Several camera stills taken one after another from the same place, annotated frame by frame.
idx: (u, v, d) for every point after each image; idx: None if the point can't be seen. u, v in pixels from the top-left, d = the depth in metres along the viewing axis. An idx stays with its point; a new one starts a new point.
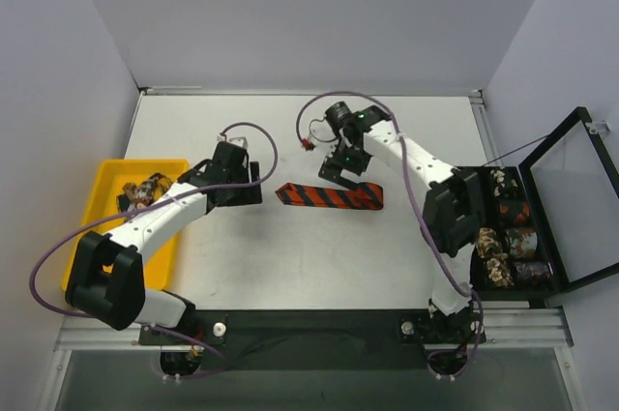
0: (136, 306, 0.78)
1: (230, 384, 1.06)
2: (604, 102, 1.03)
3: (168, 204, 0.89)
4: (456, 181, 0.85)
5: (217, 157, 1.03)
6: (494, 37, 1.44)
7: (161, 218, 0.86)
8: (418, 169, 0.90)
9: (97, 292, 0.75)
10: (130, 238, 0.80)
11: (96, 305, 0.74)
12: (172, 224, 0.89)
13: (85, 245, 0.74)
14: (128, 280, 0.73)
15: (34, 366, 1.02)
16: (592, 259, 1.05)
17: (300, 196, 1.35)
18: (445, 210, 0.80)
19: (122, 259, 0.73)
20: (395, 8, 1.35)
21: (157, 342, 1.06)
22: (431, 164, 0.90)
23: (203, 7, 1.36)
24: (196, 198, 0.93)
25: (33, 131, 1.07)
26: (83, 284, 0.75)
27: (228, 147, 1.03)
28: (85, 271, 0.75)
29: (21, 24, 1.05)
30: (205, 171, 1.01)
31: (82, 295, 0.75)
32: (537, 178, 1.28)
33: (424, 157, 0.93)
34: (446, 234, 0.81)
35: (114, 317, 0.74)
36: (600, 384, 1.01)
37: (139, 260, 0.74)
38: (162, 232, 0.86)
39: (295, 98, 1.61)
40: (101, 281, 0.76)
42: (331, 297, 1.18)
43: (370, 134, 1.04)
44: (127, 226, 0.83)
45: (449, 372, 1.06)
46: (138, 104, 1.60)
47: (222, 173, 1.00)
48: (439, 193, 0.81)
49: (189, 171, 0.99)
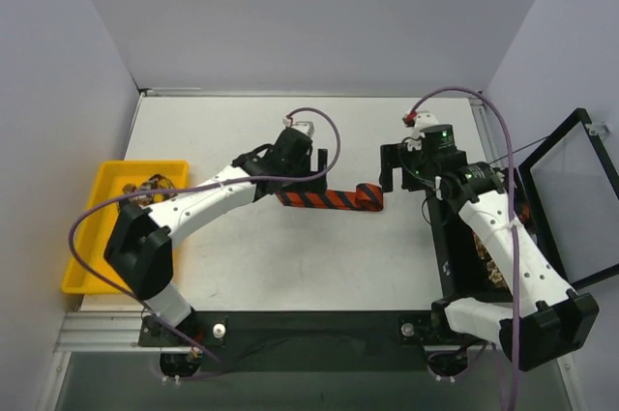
0: (161, 280, 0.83)
1: (231, 385, 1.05)
2: (603, 102, 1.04)
3: (214, 189, 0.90)
4: (569, 307, 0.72)
5: (280, 144, 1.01)
6: (493, 38, 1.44)
7: (201, 203, 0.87)
8: (526, 278, 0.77)
9: (129, 258, 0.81)
10: (166, 219, 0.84)
11: (127, 271, 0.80)
12: (213, 209, 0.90)
13: (126, 215, 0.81)
14: (156, 257, 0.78)
15: (33, 367, 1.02)
16: (592, 260, 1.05)
17: (301, 198, 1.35)
18: (546, 338, 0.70)
19: (154, 238, 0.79)
20: (395, 9, 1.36)
21: (157, 343, 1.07)
22: (545, 277, 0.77)
23: (203, 9, 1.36)
24: (244, 187, 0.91)
25: (33, 131, 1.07)
26: (118, 249, 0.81)
27: (292, 136, 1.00)
28: (122, 238, 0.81)
29: (21, 25, 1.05)
30: (265, 157, 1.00)
31: (117, 258, 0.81)
32: (537, 179, 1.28)
33: (536, 261, 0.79)
34: (532, 358, 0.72)
35: (138, 287, 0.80)
36: (601, 385, 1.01)
37: (168, 242, 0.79)
38: (199, 217, 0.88)
39: (295, 100, 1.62)
40: (134, 251, 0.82)
42: (332, 298, 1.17)
43: (473, 209, 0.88)
44: (168, 205, 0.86)
45: (449, 373, 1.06)
46: (138, 105, 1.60)
47: (280, 162, 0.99)
48: (547, 322, 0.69)
49: (245, 155, 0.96)
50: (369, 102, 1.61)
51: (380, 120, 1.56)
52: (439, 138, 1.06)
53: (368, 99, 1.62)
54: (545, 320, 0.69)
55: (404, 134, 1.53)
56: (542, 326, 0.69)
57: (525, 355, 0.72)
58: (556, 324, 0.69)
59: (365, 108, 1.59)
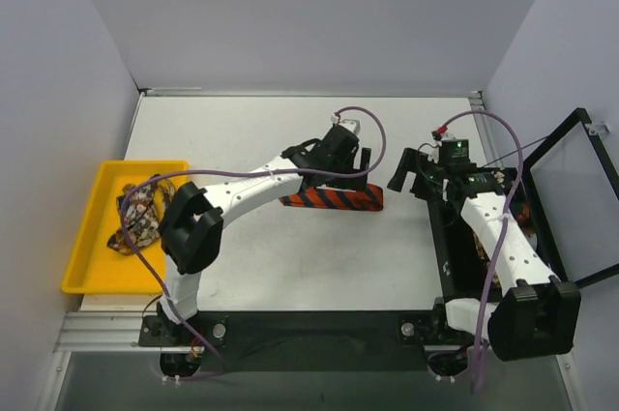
0: (207, 261, 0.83)
1: (230, 385, 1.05)
2: (604, 102, 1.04)
3: (264, 177, 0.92)
4: (551, 290, 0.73)
5: (327, 139, 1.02)
6: (493, 38, 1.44)
7: (251, 189, 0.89)
8: (511, 261, 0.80)
9: (182, 235, 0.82)
10: (221, 199, 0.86)
11: (177, 246, 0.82)
12: (260, 196, 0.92)
13: (183, 192, 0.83)
14: (207, 236, 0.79)
15: (33, 367, 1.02)
16: (592, 260, 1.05)
17: (300, 197, 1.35)
18: (525, 317, 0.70)
19: (207, 218, 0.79)
20: (395, 9, 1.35)
21: (157, 343, 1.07)
22: (528, 261, 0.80)
23: (202, 8, 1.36)
24: (292, 178, 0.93)
25: (33, 131, 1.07)
26: (173, 224, 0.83)
27: (339, 133, 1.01)
28: (177, 214, 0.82)
29: (20, 25, 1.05)
30: (311, 150, 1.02)
31: (169, 233, 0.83)
32: (537, 179, 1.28)
33: (523, 248, 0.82)
34: (514, 344, 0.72)
35: (186, 264, 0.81)
36: (601, 385, 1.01)
37: (221, 222, 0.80)
38: (248, 202, 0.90)
39: (295, 100, 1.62)
40: (188, 228, 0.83)
42: (332, 298, 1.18)
43: (471, 204, 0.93)
44: (221, 187, 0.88)
45: (449, 373, 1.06)
46: (138, 105, 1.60)
47: (328, 158, 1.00)
48: (524, 296, 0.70)
49: (294, 147, 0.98)
50: (369, 101, 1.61)
51: (381, 119, 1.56)
52: (454, 148, 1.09)
53: (368, 98, 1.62)
54: (524, 294, 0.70)
55: (404, 133, 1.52)
56: (519, 300, 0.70)
57: (507, 337, 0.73)
58: (534, 301, 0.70)
59: (365, 107, 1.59)
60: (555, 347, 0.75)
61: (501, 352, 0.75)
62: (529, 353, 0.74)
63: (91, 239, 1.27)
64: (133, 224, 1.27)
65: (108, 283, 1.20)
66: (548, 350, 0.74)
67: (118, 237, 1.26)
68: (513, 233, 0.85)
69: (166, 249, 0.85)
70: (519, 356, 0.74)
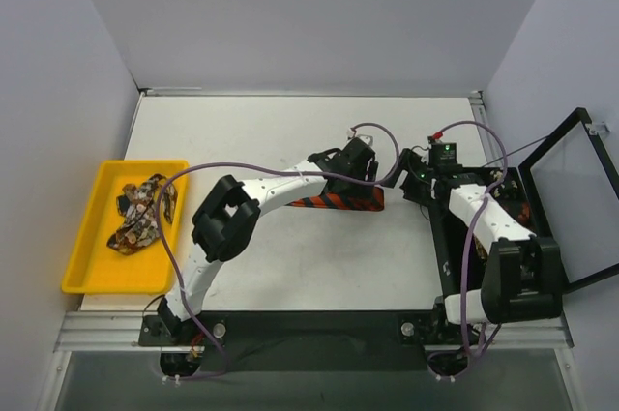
0: (237, 249, 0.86)
1: (230, 385, 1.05)
2: (604, 102, 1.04)
3: (293, 176, 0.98)
4: (533, 246, 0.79)
5: (347, 150, 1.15)
6: (492, 38, 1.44)
7: (283, 186, 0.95)
8: (492, 225, 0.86)
9: (217, 223, 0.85)
10: (257, 192, 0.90)
11: (211, 233, 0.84)
12: (291, 193, 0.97)
13: (222, 184, 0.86)
14: (244, 226, 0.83)
15: (33, 366, 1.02)
16: (592, 260, 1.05)
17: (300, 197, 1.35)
18: (511, 270, 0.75)
19: (245, 208, 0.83)
20: (395, 9, 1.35)
21: (157, 342, 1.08)
22: (509, 224, 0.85)
23: (202, 8, 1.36)
24: (317, 180, 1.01)
25: (33, 131, 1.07)
26: (209, 213, 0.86)
27: (360, 145, 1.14)
28: (215, 203, 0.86)
29: (20, 26, 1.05)
30: (333, 159, 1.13)
31: (205, 221, 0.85)
32: (537, 178, 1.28)
33: (501, 216, 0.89)
34: (503, 302, 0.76)
35: (220, 250, 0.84)
36: (601, 385, 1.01)
37: (257, 214, 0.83)
38: (279, 199, 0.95)
39: (295, 99, 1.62)
40: (222, 218, 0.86)
42: (332, 298, 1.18)
43: (457, 193, 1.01)
44: (256, 182, 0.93)
45: (449, 373, 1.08)
46: (138, 104, 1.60)
47: (346, 165, 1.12)
48: (507, 249, 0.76)
49: (319, 154, 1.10)
50: (370, 101, 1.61)
51: (381, 119, 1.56)
52: (443, 150, 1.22)
53: (369, 98, 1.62)
54: (504, 246, 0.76)
55: (405, 133, 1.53)
56: (502, 251, 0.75)
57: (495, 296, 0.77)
58: (515, 253, 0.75)
59: (366, 107, 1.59)
60: (545, 309, 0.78)
61: (493, 314, 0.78)
62: (519, 311, 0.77)
63: (90, 239, 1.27)
64: (133, 224, 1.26)
65: (108, 283, 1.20)
66: (539, 311, 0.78)
67: (118, 237, 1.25)
68: (493, 207, 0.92)
69: (199, 238, 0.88)
70: (510, 315, 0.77)
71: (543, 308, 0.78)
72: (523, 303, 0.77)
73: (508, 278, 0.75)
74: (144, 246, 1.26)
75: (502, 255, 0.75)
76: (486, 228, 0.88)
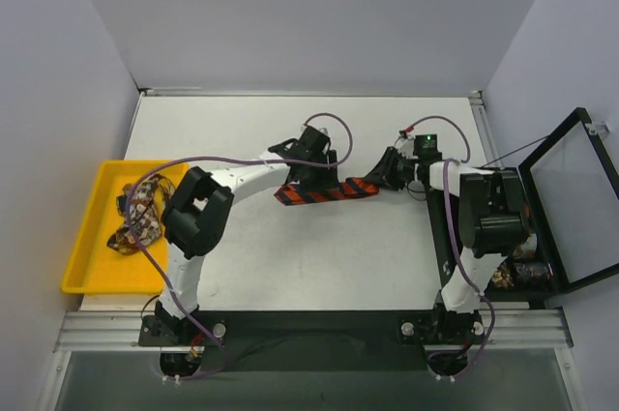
0: (212, 240, 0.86)
1: (230, 384, 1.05)
2: (604, 102, 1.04)
3: (259, 164, 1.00)
4: (496, 179, 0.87)
5: (304, 138, 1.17)
6: (492, 38, 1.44)
7: (251, 172, 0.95)
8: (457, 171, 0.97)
9: (188, 218, 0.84)
10: (226, 180, 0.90)
11: (185, 226, 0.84)
12: (258, 182, 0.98)
13: (191, 175, 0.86)
14: (217, 214, 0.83)
15: (33, 366, 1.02)
16: (592, 260, 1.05)
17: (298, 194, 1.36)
18: (478, 195, 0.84)
19: (218, 195, 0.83)
20: (395, 9, 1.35)
21: (157, 342, 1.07)
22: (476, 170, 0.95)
23: (202, 8, 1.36)
24: (281, 166, 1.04)
25: (32, 130, 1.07)
26: (180, 208, 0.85)
27: (315, 132, 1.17)
28: (184, 198, 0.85)
29: (19, 28, 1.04)
30: (290, 149, 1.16)
31: (176, 218, 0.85)
32: (537, 178, 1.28)
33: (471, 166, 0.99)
34: (475, 223, 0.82)
35: (194, 243, 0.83)
36: (601, 384, 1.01)
37: (231, 199, 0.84)
38: (249, 187, 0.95)
39: (295, 99, 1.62)
40: (192, 212, 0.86)
42: (331, 298, 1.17)
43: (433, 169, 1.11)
44: (223, 171, 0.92)
45: (449, 373, 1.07)
46: (138, 105, 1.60)
47: (305, 154, 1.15)
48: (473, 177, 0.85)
49: (280, 144, 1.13)
50: (370, 101, 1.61)
51: (380, 119, 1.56)
52: (426, 140, 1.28)
53: (368, 98, 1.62)
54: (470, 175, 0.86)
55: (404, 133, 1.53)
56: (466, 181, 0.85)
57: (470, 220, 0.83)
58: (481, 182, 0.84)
59: (365, 107, 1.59)
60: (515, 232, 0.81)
61: (471, 242, 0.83)
62: (494, 233, 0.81)
63: (89, 238, 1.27)
64: (133, 224, 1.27)
65: (108, 283, 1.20)
66: (515, 234, 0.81)
67: (118, 237, 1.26)
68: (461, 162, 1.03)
69: (169, 235, 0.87)
70: (485, 240, 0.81)
71: (519, 231, 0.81)
72: (497, 225, 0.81)
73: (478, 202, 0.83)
74: (144, 246, 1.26)
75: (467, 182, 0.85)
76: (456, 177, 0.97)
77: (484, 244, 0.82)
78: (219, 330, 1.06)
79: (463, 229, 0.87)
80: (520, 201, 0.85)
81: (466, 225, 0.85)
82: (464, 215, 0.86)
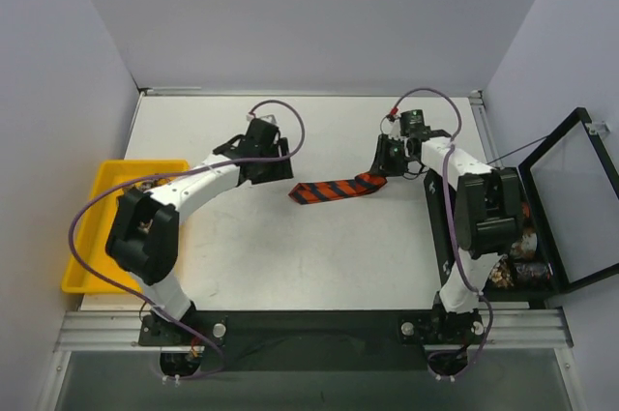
0: (166, 261, 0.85)
1: (230, 384, 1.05)
2: (604, 102, 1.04)
3: (204, 172, 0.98)
4: (494, 179, 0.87)
5: (250, 132, 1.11)
6: (492, 38, 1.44)
7: (196, 183, 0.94)
8: (457, 166, 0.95)
9: (133, 245, 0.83)
10: (169, 197, 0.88)
11: (133, 255, 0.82)
12: (206, 190, 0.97)
13: (129, 200, 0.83)
14: (164, 235, 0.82)
15: (33, 366, 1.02)
16: (592, 260, 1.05)
17: (312, 194, 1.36)
18: (476, 199, 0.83)
19: (161, 216, 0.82)
20: (395, 8, 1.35)
21: (157, 342, 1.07)
22: (473, 163, 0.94)
23: (202, 8, 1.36)
24: (229, 169, 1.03)
25: (33, 130, 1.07)
26: (123, 236, 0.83)
27: (261, 123, 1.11)
28: (126, 225, 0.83)
29: (20, 28, 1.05)
30: (239, 145, 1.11)
31: (121, 247, 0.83)
32: (537, 178, 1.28)
33: (467, 157, 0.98)
34: (471, 227, 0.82)
35: (148, 270, 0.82)
36: (600, 385, 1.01)
37: (177, 217, 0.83)
38: (196, 196, 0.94)
39: (294, 99, 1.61)
40: (138, 236, 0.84)
42: (330, 298, 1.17)
43: (427, 146, 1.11)
44: (166, 188, 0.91)
45: (449, 373, 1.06)
46: (138, 104, 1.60)
47: (254, 149, 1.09)
48: (471, 182, 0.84)
49: (224, 146, 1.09)
50: (370, 101, 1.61)
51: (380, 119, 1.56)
52: (411, 116, 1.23)
53: (368, 97, 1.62)
54: (468, 179, 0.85)
55: None
56: (466, 185, 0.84)
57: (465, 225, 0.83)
58: (479, 187, 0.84)
59: (365, 107, 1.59)
60: (510, 234, 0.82)
61: (468, 245, 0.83)
62: (490, 237, 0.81)
63: (90, 238, 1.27)
64: None
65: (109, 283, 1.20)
66: (510, 234, 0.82)
67: None
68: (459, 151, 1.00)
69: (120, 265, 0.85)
70: (481, 244, 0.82)
71: (513, 233, 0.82)
72: (493, 228, 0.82)
73: (476, 206, 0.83)
74: None
75: (467, 186, 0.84)
76: (456, 170, 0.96)
77: (479, 247, 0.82)
78: (218, 329, 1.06)
79: (459, 230, 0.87)
80: (517, 202, 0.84)
81: (463, 227, 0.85)
82: (461, 216, 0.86)
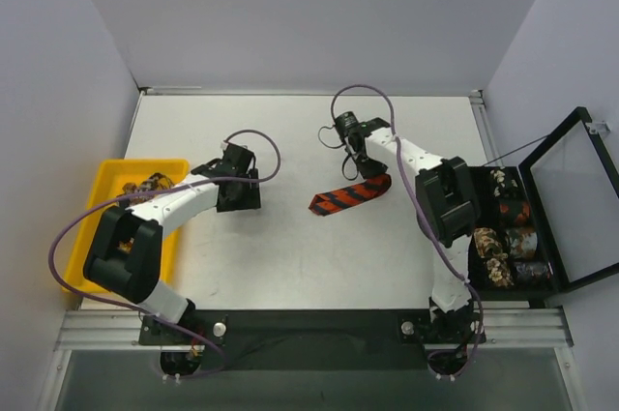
0: (148, 280, 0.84)
1: (230, 383, 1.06)
2: (604, 102, 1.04)
3: (185, 190, 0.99)
4: (447, 169, 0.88)
5: (227, 155, 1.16)
6: (492, 37, 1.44)
7: (177, 199, 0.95)
8: (409, 161, 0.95)
9: (115, 264, 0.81)
10: (151, 213, 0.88)
11: (116, 275, 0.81)
12: (188, 207, 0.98)
13: (107, 218, 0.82)
14: (149, 251, 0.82)
15: (34, 366, 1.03)
16: (592, 259, 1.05)
17: (332, 204, 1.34)
18: (435, 193, 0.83)
19: (144, 230, 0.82)
20: (395, 7, 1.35)
21: (157, 342, 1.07)
22: (423, 156, 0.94)
23: (202, 8, 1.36)
24: (209, 187, 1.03)
25: (33, 130, 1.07)
26: (103, 256, 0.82)
27: (238, 148, 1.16)
28: (105, 245, 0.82)
29: (20, 28, 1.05)
30: (216, 166, 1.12)
31: (101, 268, 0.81)
32: (537, 178, 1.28)
33: (415, 150, 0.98)
34: (436, 219, 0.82)
35: (132, 289, 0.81)
36: (600, 384, 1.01)
37: (161, 231, 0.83)
38: (177, 214, 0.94)
39: (294, 98, 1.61)
40: (119, 255, 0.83)
42: (330, 298, 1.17)
43: (372, 142, 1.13)
44: (147, 203, 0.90)
45: (449, 372, 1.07)
46: (138, 104, 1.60)
47: (232, 169, 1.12)
48: (428, 179, 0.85)
49: (203, 164, 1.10)
50: (370, 100, 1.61)
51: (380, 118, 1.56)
52: (345, 119, 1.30)
53: (368, 97, 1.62)
54: (425, 177, 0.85)
55: (403, 132, 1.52)
56: (424, 183, 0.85)
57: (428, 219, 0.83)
58: (435, 181, 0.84)
59: (365, 106, 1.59)
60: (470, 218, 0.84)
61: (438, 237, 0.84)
62: (456, 225, 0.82)
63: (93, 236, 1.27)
64: None
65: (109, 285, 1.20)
66: (470, 215, 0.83)
67: None
68: (404, 145, 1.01)
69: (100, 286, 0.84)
70: (449, 232, 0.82)
71: (474, 215, 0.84)
72: (457, 216, 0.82)
73: (435, 198, 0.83)
74: None
75: (426, 185, 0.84)
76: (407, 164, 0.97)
77: (448, 236, 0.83)
78: (218, 329, 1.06)
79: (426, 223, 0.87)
80: (471, 188, 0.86)
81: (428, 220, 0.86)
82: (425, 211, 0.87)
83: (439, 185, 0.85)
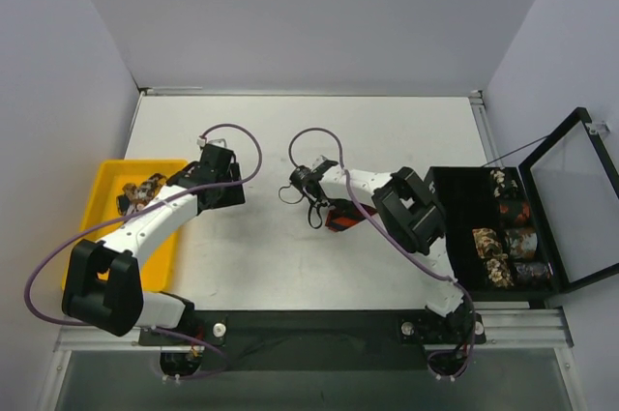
0: (135, 310, 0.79)
1: (230, 384, 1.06)
2: (604, 102, 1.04)
3: (160, 208, 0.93)
4: (399, 180, 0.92)
5: (205, 158, 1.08)
6: (492, 37, 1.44)
7: (152, 222, 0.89)
8: (364, 187, 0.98)
9: (94, 300, 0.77)
10: (125, 244, 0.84)
11: (96, 310, 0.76)
12: (164, 225, 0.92)
13: (79, 253, 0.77)
14: (127, 285, 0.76)
15: (33, 366, 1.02)
16: (591, 260, 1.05)
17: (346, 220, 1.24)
18: (397, 210, 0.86)
19: (117, 265, 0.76)
20: (395, 8, 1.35)
21: (157, 343, 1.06)
22: (374, 177, 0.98)
23: (202, 8, 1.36)
24: (186, 199, 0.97)
25: (32, 130, 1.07)
26: (80, 293, 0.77)
27: (215, 148, 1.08)
28: (81, 280, 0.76)
29: (20, 28, 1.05)
30: (193, 171, 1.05)
31: (79, 305, 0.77)
32: (537, 178, 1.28)
33: (366, 175, 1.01)
34: (407, 230, 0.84)
35: (115, 322, 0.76)
36: (600, 384, 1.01)
37: (134, 264, 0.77)
38: (154, 236, 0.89)
39: (294, 98, 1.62)
40: (98, 289, 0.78)
42: (329, 298, 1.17)
43: (326, 182, 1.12)
44: (121, 233, 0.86)
45: (449, 373, 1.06)
46: (138, 104, 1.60)
47: (211, 173, 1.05)
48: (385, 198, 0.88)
49: (177, 174, 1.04)
50: (369, 101, 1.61)
51: (380, 119, 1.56)
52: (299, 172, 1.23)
53: (367, 98, 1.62)
54: (382, 195, 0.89)
55: (403, 133, 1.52)
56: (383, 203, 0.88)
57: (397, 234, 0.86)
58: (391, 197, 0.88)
59: (365, 107, 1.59)
60: (437, 219, 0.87)
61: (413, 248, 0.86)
62: (427, 231, 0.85)
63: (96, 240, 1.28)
64: None
65: None
66: (437, 217, 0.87)
67: None
68: (354, 173, 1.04)
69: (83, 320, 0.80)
70: (424, 241, 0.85)
71: (440, 218, 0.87)
72: (426, 222, 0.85)
73: (400, 213, 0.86)
74: None
75: (384, 204, 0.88)
76: (362, 190, 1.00)
77: (425, 243, 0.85)
78: (218, 330, 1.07)
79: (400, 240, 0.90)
80: (429, 190, 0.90)
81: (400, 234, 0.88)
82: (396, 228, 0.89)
83: (397, 199, 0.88)
